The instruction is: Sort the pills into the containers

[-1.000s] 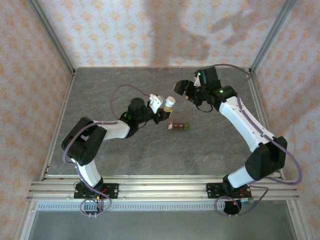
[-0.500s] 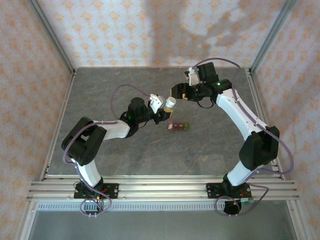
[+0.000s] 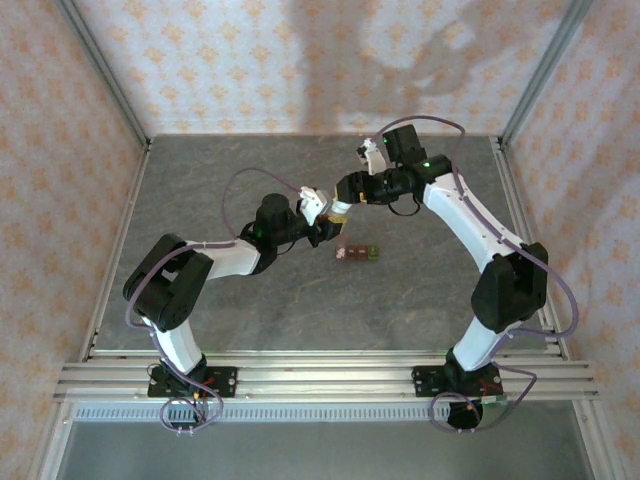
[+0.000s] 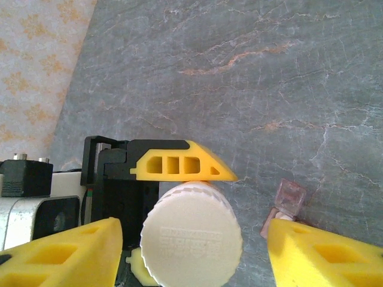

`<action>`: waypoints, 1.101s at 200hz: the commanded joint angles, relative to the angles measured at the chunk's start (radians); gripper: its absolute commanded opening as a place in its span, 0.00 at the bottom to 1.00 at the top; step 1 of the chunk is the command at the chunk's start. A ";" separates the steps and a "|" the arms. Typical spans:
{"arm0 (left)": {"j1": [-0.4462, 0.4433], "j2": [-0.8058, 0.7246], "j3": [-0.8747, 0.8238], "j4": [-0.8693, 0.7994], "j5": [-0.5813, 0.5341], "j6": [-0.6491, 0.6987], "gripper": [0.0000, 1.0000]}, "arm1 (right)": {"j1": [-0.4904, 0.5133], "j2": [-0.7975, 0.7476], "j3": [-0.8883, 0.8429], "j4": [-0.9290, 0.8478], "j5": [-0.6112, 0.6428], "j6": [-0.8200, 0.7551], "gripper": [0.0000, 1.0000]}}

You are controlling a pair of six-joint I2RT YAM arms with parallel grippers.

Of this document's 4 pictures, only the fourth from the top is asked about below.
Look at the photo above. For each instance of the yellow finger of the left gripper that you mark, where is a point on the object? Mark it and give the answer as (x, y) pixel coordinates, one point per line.
(206, 163)
(139, 266)

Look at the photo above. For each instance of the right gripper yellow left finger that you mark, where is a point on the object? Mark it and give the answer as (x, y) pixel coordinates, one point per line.
(60, 263)

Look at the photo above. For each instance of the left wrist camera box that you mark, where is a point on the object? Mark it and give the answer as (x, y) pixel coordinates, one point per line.
(27, 209)

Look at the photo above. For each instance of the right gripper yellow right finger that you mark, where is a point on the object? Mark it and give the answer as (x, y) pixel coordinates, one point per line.
(323, 263)

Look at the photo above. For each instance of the brown weekly pill organizer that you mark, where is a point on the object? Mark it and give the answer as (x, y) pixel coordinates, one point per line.
(288, 195)

